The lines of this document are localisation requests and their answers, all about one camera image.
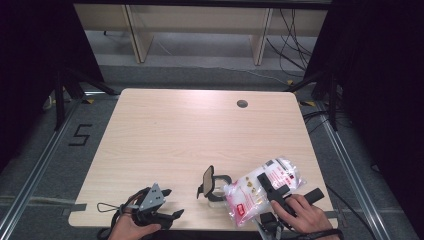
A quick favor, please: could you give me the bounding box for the person's left hand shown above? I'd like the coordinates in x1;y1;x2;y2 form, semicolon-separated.
107;193;162;240

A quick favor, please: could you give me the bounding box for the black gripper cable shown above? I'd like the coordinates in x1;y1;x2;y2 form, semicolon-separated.
97;186;152;240

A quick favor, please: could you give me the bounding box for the thin grey wire loop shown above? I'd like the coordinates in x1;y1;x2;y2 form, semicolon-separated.
96;201;122;214

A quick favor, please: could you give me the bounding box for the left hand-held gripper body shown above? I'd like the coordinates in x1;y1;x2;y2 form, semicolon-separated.
131;182;175;231

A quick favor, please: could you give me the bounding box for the red and white pouch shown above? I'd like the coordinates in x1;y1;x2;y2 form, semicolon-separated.
222;156;306;228

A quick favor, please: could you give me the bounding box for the black wrist strap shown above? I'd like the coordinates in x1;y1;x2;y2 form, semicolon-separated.
292;227;345;240

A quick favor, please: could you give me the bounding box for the clear jar with black lid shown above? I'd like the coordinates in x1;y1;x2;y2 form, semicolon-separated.
196;165;233;206

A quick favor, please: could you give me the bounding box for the black metal stand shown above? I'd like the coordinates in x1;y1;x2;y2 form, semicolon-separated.
53;63;118;132
284;70;340;132

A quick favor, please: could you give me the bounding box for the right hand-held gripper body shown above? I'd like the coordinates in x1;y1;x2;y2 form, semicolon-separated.
255;187;325;240

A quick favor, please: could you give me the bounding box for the bundle of black cables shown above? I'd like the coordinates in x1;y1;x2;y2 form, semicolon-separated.
265;8;318;78

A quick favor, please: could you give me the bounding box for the person's right hand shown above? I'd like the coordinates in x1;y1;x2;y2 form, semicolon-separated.
270;193;335;235

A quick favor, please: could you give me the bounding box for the black floor cable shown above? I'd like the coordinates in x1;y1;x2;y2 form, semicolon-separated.
324;184;378;240

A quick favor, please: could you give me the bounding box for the aluminium floor rail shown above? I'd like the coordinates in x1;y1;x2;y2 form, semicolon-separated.
315;102;392;240
0;99;85;240

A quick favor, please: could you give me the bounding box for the black curtain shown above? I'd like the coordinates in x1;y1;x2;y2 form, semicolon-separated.
0;0;105;169
304;0;424;232

